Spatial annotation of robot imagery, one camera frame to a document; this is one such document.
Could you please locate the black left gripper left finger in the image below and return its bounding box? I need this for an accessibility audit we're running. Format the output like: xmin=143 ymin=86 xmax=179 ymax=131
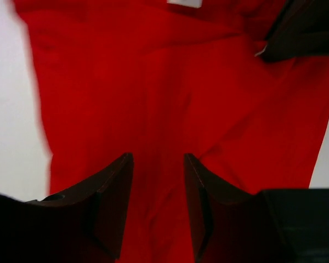
xmin=0 ymin=153 xmax=134 ymax=262

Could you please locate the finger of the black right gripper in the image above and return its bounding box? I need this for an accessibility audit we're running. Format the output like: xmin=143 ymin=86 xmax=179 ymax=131
xmin=265 ymin=0 xmax=329 ymax=40
xmin=260 ymin=31 xmax=329 ymax=62

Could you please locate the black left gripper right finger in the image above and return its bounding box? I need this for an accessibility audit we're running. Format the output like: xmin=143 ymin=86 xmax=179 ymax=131
xmin=184 ymin=154 xmax=329 ymax=262

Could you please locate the red t shirt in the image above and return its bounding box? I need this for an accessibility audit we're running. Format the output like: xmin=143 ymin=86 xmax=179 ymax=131
xmin=13 ymin=1 xmax=329 ymax=262

